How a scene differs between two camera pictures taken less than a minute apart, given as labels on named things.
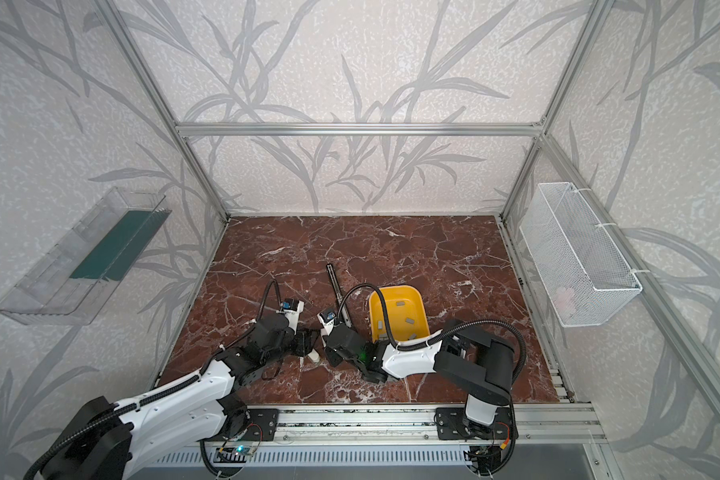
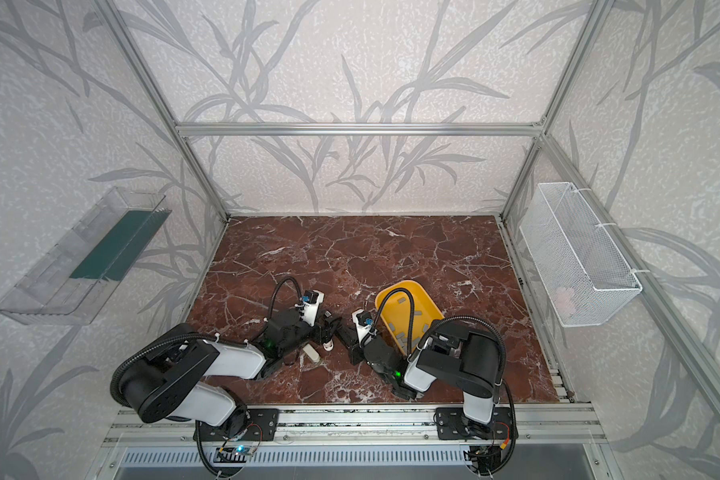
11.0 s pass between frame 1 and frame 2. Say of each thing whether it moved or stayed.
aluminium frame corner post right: stayed
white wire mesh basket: stayed
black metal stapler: moved
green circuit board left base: stayed
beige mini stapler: stayed
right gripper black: moved
